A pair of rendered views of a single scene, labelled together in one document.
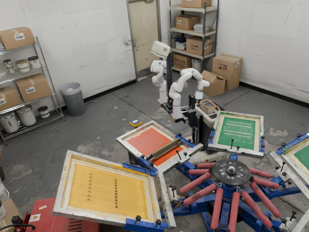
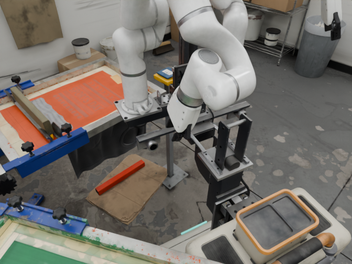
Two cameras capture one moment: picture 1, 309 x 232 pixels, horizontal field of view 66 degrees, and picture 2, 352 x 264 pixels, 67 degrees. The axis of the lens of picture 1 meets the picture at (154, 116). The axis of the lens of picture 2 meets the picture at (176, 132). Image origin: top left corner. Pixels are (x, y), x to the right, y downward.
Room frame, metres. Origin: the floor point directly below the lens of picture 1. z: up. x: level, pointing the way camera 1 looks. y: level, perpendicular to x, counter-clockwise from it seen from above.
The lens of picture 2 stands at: (2.58, -1.19, 1.77)
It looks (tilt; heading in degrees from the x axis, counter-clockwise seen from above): 41 degrees down; 82
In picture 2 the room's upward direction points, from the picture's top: straight up
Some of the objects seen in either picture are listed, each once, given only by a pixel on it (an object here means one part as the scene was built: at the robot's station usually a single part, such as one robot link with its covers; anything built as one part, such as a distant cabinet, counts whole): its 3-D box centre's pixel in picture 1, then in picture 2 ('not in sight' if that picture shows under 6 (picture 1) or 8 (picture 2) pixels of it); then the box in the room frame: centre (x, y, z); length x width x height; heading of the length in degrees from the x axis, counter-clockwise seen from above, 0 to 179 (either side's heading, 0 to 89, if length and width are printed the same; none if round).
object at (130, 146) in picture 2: not in sight; (108, 139); (2.37, -0.08, 0.79); 0.46 x 0.09 x 0.33; 36
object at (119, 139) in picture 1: (154, 143); (73, 100); (2.21, 0.03, 0.97); 0.79 x 0.58 x 0.04; 36
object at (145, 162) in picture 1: (147, 165); (6, 97); (1.86, 0.12, 0.98); 0.30 x 0.05 x 0.07; 36
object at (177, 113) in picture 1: (177, 109); (136, 90); (2.56, -0.30, 1.21); 0.16 x 0.13 x 0.15; 109
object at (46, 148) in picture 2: (184, 142); (53, 150); (2.19, -0.33, 0.98); 0.30 x 0.05 x 0.07; 36
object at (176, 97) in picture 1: (175, 98); (133, 48); (2.56, -0.28, 1.37); 0.13 x 0.10 x 0.16; 28
